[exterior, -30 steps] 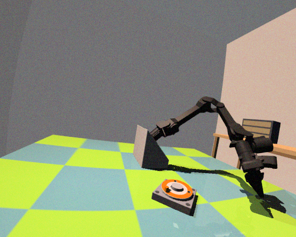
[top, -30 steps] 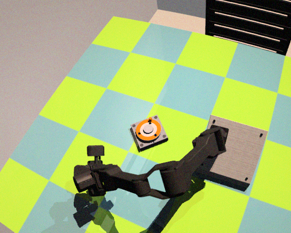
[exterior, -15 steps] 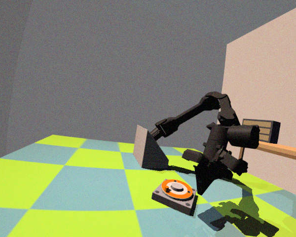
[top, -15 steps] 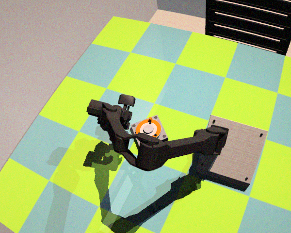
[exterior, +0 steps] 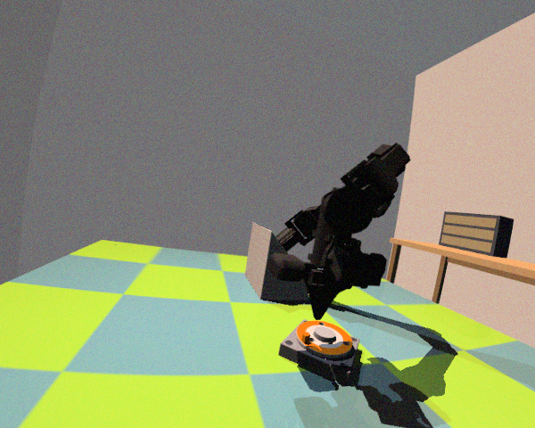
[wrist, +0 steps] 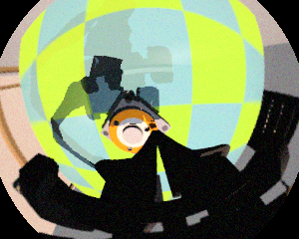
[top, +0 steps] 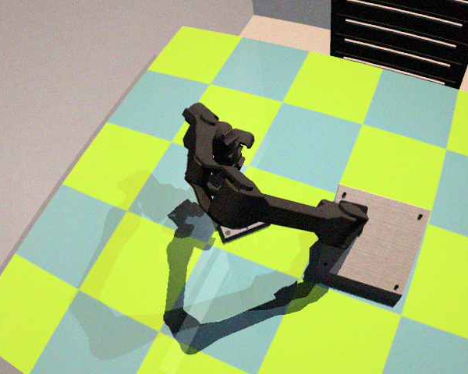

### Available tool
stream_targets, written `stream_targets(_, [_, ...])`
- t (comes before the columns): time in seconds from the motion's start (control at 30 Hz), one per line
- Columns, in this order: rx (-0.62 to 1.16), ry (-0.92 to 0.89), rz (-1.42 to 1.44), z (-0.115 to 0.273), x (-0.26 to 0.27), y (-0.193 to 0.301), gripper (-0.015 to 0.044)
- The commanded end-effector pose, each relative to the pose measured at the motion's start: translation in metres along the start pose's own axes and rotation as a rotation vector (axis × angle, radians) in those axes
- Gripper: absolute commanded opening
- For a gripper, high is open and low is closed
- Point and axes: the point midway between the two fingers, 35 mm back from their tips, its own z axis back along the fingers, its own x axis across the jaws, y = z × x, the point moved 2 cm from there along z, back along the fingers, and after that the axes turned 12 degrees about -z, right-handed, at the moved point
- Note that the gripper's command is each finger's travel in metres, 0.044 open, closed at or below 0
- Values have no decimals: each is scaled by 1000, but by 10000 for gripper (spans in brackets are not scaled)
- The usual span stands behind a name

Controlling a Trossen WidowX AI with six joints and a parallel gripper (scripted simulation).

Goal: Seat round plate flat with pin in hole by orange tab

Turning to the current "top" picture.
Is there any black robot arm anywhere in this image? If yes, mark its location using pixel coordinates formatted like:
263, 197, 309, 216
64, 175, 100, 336
182, 102, 370, 250

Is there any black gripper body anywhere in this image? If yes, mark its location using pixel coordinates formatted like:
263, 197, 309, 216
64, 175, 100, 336
206, 128, 255, 196

